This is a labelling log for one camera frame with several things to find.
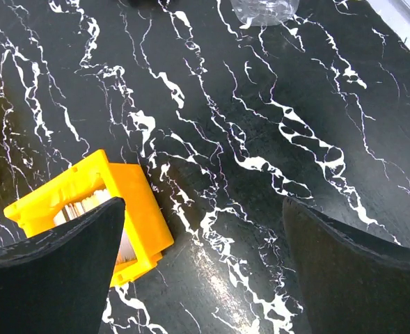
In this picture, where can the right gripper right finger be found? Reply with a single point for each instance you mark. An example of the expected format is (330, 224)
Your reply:
(351, 281)

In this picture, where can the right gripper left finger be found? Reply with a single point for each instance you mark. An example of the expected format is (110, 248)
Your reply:
(58, 280)

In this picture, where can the orange card box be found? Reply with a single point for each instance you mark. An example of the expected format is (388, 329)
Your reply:
(144, 224)

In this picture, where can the stack of cards in box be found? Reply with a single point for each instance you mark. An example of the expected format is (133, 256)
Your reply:
(74, 210)

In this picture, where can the clear plastic water bottle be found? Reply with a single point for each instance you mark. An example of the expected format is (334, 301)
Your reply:
(264, 12)

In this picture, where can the aluminium frame rail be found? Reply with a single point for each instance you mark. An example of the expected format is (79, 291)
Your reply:
(396, 14)

